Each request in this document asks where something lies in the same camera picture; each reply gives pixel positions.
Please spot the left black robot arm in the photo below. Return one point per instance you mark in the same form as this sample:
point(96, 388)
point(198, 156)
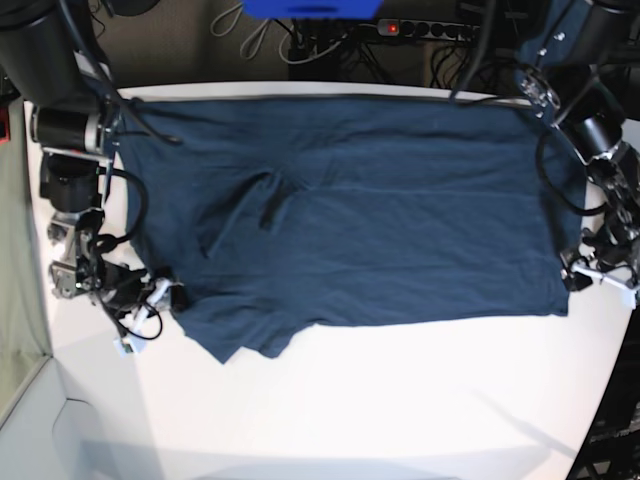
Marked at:
point(559, 59)

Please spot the red black clamp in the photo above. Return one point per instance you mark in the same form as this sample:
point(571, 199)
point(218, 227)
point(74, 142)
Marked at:
point(4, 125)

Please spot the blue plastic bin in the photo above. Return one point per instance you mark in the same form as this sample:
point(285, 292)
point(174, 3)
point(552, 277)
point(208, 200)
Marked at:
point(312, 9)

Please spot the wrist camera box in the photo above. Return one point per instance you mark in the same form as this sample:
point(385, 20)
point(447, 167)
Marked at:
point(630, 297)
point(129, 346)

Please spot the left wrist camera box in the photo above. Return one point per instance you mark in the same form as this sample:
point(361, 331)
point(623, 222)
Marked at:
point(630, 297)

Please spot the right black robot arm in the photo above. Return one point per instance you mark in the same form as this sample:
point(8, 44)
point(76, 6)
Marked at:
point(50, 55)

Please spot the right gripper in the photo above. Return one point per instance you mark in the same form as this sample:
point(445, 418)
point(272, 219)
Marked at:
point(135, 304)

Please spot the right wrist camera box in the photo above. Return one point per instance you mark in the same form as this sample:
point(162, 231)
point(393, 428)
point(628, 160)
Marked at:
point(129, 346)

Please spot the dark blue t-shirt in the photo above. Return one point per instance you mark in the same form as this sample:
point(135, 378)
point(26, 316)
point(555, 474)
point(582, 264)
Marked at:
point(279, 214)

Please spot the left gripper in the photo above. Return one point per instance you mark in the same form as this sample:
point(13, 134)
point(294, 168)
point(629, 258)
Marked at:
point(601, 256)

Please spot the black power strip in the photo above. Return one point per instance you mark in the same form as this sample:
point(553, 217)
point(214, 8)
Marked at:
point(426, 30)

